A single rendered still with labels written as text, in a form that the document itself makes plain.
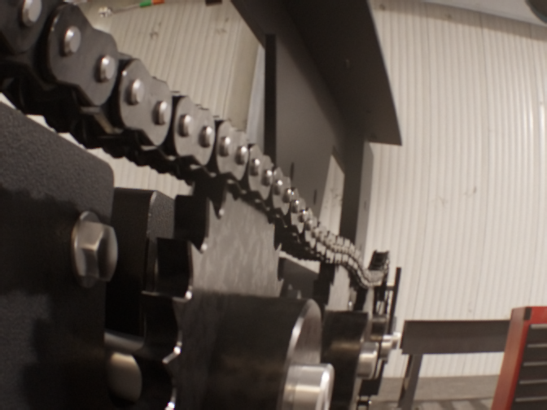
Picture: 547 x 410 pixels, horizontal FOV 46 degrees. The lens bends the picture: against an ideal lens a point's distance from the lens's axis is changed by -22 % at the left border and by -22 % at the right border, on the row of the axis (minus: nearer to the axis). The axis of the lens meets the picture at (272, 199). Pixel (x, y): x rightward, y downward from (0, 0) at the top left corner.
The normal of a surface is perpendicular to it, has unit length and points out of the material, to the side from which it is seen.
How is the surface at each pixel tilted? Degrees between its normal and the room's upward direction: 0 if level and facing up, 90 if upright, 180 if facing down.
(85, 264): 120
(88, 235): 60
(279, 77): 90
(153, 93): 90
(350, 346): 71
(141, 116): 90
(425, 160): 90
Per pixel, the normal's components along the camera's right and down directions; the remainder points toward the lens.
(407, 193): -0.19, -0.16
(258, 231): 0.97, 0.08
